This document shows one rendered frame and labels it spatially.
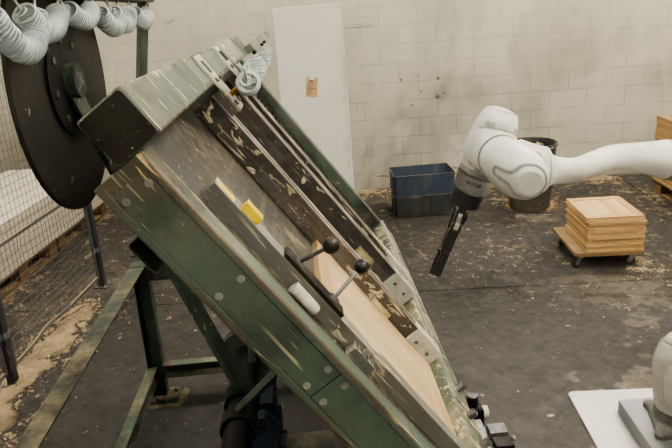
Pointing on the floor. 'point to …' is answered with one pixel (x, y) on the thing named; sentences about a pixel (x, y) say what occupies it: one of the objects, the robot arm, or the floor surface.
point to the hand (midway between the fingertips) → (439, 262)
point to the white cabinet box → (316, 77)
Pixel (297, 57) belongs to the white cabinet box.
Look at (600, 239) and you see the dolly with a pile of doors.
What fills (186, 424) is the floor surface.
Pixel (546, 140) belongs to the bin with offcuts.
